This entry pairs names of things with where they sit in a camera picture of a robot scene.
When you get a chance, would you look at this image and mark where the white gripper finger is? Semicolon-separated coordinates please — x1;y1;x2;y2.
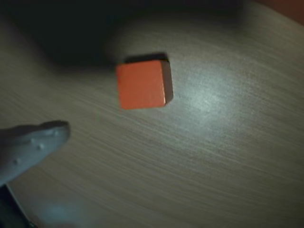
0;120;71;188

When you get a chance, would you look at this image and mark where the orange cube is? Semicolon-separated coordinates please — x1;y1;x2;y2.
115;53;174;111

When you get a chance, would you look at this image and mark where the orange plastic box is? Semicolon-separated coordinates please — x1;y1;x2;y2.
251;0;304;27

